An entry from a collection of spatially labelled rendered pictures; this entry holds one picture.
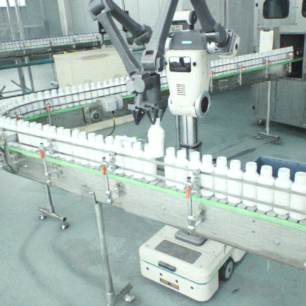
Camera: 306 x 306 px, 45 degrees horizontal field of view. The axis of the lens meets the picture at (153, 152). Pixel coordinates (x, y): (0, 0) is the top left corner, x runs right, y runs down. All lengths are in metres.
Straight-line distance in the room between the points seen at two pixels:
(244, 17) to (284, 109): 3.52
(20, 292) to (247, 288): 1.51
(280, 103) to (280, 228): 4.13
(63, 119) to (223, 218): 2.02
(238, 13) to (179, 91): 6.31
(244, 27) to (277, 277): 6.54
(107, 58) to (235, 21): 3.40
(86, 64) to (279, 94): 2.81
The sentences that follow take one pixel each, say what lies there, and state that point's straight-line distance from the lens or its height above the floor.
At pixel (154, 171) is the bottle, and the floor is 1.05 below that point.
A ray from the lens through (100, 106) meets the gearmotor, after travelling 3.18.
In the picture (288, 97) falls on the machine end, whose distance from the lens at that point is 5.34.
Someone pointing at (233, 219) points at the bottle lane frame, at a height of 0.95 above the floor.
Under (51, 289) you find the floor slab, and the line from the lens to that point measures 2.75.
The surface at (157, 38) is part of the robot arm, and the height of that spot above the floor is 1.61.
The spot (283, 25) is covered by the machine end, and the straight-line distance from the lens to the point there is 5.29.
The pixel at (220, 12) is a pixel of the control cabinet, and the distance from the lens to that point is 7.98.
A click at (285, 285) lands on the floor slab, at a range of 2.67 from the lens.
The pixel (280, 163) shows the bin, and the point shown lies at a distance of 2.02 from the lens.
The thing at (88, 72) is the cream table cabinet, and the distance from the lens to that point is 5.76.
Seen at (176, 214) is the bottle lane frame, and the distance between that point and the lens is 1.60.
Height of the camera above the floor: 1.71
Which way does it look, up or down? 21 degrees down
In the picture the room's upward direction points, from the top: 4 degrees counter-clockwise
